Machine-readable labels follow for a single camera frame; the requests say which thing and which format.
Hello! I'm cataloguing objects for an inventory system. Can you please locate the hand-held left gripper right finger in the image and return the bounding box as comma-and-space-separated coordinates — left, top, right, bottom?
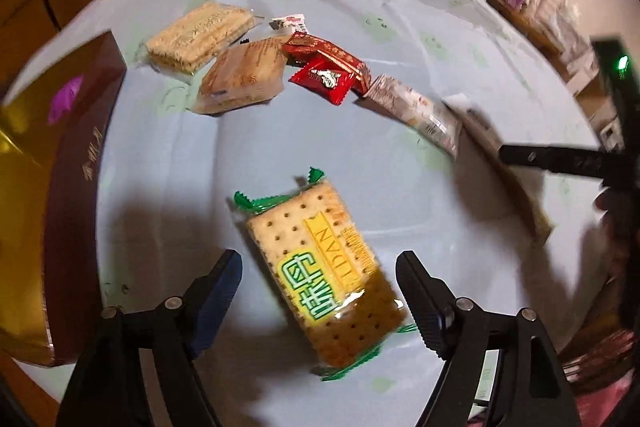
395, 250, 583, 427

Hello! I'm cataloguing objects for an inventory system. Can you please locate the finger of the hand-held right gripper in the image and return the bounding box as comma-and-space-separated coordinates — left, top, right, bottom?
500, 144, 619, 180

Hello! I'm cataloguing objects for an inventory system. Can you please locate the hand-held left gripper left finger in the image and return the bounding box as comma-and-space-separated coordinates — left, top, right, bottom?
55, 249, 244, 427

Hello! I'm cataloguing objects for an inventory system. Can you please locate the green cracker packet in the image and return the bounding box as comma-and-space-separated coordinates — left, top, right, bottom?
233, 167, 418, 382

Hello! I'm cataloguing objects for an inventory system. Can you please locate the white printed snack packet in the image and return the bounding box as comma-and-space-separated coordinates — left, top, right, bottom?
366, 74, 462, 158

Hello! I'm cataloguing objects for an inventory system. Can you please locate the brown gift box gold interior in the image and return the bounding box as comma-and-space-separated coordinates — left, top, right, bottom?
0, 30, 127, 368

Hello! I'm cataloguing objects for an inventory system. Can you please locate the small red candy packet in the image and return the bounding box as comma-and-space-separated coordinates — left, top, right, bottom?
289, 57, 357, 106

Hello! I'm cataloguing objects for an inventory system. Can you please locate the long red candy packet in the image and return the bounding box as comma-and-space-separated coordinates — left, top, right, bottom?
281, 32, 372, 96

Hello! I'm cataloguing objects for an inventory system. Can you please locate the pale wafer packet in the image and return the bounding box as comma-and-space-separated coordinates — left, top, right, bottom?
144, 2, 257, 74

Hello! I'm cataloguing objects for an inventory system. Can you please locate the person's right hand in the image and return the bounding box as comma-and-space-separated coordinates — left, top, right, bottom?
595, 186, 640, 258

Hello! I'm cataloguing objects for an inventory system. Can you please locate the light blue tablecloth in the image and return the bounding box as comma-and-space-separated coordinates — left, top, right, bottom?
5, 0, 621, 427

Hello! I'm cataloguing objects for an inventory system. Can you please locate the brown cake packet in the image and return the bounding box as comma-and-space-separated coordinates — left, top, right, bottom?
191, 38, 287, 116

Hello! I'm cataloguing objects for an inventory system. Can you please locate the purple wrapper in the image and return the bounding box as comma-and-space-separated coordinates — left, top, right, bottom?
47, 74, 84, 126

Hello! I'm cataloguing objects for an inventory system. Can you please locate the small white red packet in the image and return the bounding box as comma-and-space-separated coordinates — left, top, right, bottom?
271, 13, 309, 34

